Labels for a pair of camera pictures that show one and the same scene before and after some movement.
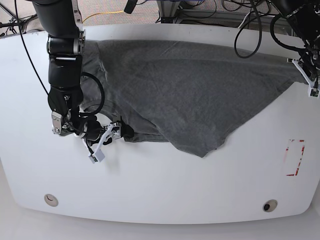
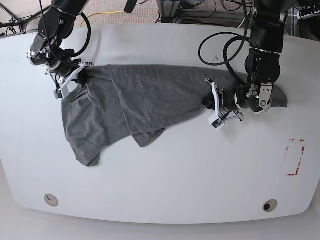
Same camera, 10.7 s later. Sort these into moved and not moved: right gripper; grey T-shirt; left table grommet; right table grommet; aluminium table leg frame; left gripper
Moved: left gripper; right gripper; grey T-shirt
Not moved: aluminium table leg frame; left table grommet; right table grommet
